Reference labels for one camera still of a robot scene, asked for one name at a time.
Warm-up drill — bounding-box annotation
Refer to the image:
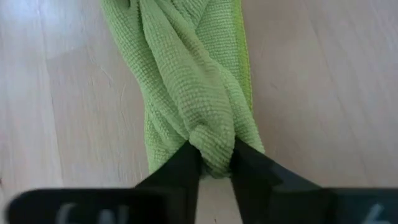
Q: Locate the lime green microfiber towel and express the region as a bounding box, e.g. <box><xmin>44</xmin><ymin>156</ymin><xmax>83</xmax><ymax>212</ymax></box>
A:
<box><xmin>99</xmin><ymin>0</ymin><xmax>266</xmax><ymax>180</ymax></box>

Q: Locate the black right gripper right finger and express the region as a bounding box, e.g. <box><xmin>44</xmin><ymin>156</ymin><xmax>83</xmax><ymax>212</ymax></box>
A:
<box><xmin>229</xmin><ymin>138</ymin><xmax>398</xmax><ymax>224</ymax></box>

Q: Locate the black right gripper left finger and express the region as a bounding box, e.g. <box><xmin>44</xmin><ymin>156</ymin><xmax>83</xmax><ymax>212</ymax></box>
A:
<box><xmin>5</xmin><ymin>140</ymin><xmax>203</xmax><ymax>224</ymax></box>

